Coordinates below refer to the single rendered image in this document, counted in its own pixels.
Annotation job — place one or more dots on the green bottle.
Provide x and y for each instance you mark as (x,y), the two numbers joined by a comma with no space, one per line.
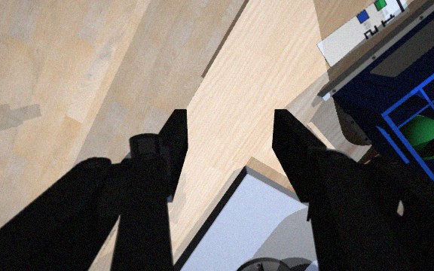
(419,131)

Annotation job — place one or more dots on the white paper pick list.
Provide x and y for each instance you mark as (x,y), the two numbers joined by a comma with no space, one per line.
(361,28)

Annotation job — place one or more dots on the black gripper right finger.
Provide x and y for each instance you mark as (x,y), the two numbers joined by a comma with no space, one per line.
(349,231)

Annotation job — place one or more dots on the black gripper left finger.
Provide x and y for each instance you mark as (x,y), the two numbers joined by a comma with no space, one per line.
(55,233)

